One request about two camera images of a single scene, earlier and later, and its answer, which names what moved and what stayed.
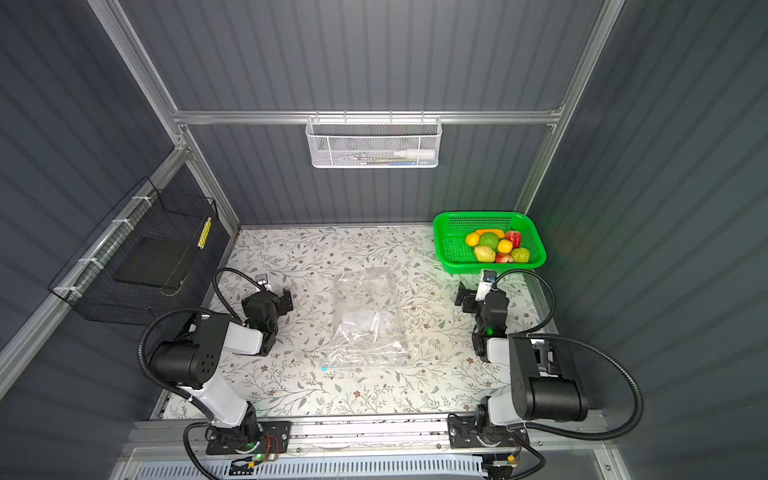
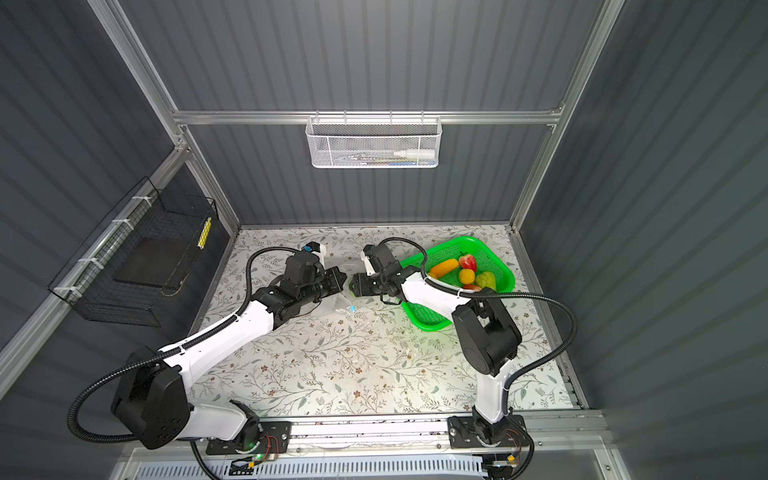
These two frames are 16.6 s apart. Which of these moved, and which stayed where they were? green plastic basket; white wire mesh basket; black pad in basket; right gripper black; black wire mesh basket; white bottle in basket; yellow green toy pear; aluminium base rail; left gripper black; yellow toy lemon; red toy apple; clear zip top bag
Moved: yellow toy lemon; clear zip top bag; green plastic basket; left gripper black; right gripper black; red toy apple; yellow green toy pear
Stayed: white bottle in basket; aluminium base rail; black wire mesh basket; black pad in basket; white wire mesh basket
